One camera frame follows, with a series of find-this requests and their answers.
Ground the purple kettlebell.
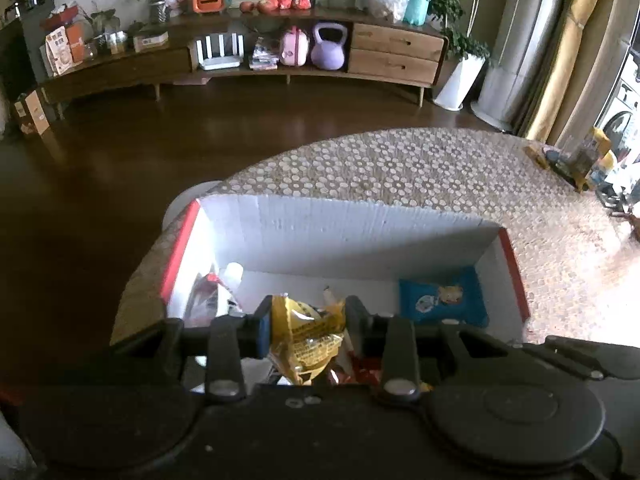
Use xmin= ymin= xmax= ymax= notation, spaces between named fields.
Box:
xmin=310 ymin=22 xmax=348 ymax=72

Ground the gold tall packet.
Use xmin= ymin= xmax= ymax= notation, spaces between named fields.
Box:
xmin=573 ymin=127 xmax=612 ymax=192

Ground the yellow small wrapper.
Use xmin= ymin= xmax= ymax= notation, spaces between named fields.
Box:
xmin=523 ymin=144 xmax=560 ymax=170

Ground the yellow gold snack packet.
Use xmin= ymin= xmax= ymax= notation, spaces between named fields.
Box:
xmin=269 ymin=296 xmax=346 ymax=386

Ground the wooden tv cabinet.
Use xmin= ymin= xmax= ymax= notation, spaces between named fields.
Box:
xmin=40 ymin=8 xmax=449 ymax=105

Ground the green potted plant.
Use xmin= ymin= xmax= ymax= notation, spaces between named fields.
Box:
xmin=430 ymin=0 xmax=490 ymax=61

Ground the white red snack packet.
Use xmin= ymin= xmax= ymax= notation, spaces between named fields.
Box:
xmin=183 ymin=262 xmax=245 ymax=328

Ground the floral lace tablecloth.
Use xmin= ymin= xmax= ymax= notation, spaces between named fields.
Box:
xmin=109 ymin=127 xmax=640 ymax=351

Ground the yellow lid wipes canister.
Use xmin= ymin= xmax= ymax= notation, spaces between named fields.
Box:
xmin=586 ymin=151 xmax=617 ymax=188

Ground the glass cup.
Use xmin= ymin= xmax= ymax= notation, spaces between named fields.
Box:
xmin=567 ymin=138 xmax=599 ymax=180

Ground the white slatted file rack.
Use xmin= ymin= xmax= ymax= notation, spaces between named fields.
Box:
xmin=195 ymin=32 xmax=245 ymax=72

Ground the orange tissue box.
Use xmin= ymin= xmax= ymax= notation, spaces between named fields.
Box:
xmin=192 ymin=0 xmax=232 ymax=14

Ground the white plant pot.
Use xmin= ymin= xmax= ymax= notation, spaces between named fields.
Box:
xmin=433 ymin=54 xmax=486 ymax=112

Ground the red cardboard box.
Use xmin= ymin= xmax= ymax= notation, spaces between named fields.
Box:
xmin=160 ymin=195 xmax=529 ymax=342

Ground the blue white snack packet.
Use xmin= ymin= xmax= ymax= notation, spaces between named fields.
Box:
xmin=398 ymin=266 xmax=489 ymax=328

